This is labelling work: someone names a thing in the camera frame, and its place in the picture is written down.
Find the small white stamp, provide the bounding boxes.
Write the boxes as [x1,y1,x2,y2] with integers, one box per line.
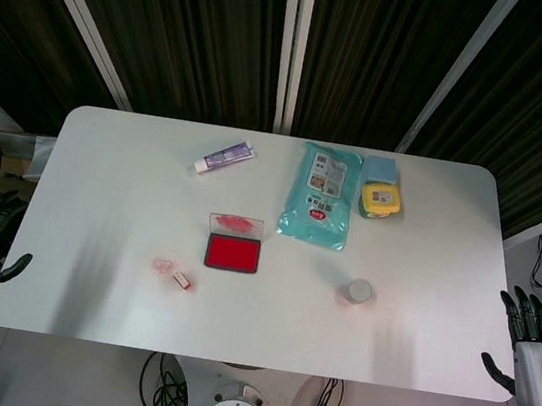
[169,269,193,291]

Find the red ink pad clear lid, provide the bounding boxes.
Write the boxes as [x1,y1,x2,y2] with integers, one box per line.
[201,211,267,277]

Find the small white jar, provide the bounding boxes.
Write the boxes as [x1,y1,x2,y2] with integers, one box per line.
[341,276,376,308]

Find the green tub yellow lid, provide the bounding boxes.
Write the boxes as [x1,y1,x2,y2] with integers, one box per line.
[355,177,409,225]

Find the light blue box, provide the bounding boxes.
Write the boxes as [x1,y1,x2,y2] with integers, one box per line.
[362,154,403,188]

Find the teal wet wipes pack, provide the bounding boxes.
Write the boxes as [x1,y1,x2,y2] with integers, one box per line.
[274,138,366,254]

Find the purple white toothpaste tube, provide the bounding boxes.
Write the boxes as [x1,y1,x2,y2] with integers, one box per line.
[191,135,260,182]

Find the white frame post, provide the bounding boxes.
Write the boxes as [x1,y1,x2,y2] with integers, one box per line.
[3,0,148,113]
[266,0,315,137]
[393,0,522,167]

